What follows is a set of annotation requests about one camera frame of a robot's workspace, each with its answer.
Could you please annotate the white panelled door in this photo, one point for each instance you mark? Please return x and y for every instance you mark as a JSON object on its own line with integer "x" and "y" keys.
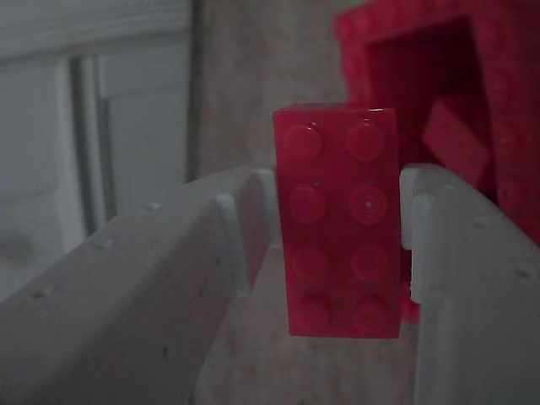
{"x": 38, "y": 147}

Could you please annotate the red hollow brick box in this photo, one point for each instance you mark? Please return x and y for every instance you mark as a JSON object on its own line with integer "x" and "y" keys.
{"x": 516, "y": 84}

